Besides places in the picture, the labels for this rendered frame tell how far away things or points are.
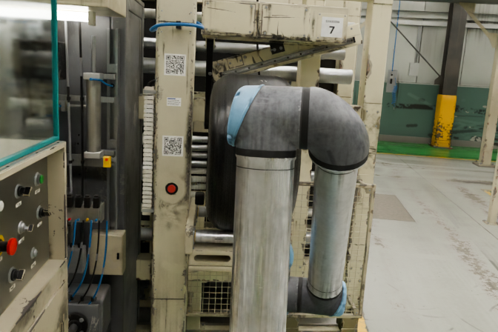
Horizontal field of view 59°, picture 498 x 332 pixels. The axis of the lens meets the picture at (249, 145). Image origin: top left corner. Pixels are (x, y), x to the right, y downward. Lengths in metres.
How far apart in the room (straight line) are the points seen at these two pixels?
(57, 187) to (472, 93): 10.74
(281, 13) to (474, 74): 9.96
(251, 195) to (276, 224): 0.07
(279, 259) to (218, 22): 1.22
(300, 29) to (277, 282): 1.25
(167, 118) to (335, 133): 0.92
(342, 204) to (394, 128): 10.26
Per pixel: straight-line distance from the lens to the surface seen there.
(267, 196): 0.80
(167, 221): 1.69
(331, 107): 0.79
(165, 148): 1.62
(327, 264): 1.06
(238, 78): 1.57
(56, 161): 1.42
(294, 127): 0.78
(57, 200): 1.45
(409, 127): 11.23
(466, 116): 11.58
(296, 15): 1.89
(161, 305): 1.84
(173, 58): 1.59
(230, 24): 1.86
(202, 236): 1.62
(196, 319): 2.53
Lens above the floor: 1.51
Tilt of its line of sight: 10 degrees down
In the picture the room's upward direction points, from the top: 3 degrees clockwise
